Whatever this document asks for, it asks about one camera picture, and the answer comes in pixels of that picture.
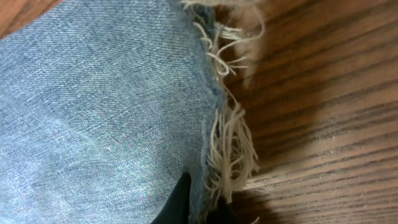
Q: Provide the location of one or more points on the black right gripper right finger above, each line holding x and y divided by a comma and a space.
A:
223, 214

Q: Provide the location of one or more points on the light blue denim jeans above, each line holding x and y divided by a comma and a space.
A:
105, 104

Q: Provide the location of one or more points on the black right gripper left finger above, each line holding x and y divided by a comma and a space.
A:
176, 208

